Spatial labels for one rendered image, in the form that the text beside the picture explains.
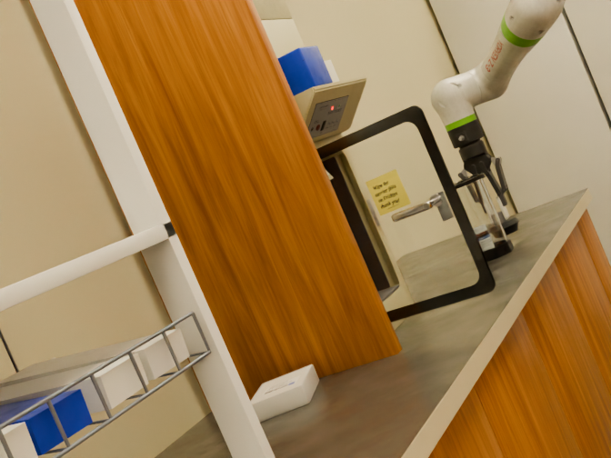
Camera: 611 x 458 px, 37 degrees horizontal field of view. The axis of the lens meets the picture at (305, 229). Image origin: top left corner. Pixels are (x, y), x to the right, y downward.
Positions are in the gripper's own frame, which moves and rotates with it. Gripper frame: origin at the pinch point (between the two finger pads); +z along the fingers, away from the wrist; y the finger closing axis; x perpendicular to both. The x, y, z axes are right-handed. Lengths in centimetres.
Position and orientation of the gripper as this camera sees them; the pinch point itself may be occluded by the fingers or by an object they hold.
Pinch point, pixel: (497, 209)
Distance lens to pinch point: 266.5
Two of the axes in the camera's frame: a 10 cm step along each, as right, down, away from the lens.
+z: 4.0, 9.2, 0.5
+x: 4.3, -2.3, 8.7
